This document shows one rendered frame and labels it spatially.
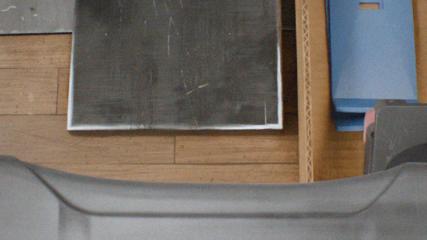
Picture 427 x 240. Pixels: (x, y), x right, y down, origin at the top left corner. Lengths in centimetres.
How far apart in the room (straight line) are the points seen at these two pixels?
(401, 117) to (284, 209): 20
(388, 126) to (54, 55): 33
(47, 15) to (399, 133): 36
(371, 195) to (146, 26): 41
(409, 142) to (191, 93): 23
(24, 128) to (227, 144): 17
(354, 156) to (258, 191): 38
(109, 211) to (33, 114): 43
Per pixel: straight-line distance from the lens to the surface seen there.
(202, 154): 69
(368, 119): 52
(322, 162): 68
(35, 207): 29
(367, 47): 71
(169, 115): 68
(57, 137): 71
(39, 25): 74
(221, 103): 68
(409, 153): 50
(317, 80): 70
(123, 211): 30
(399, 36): 72
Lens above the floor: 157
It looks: 75 degrees down
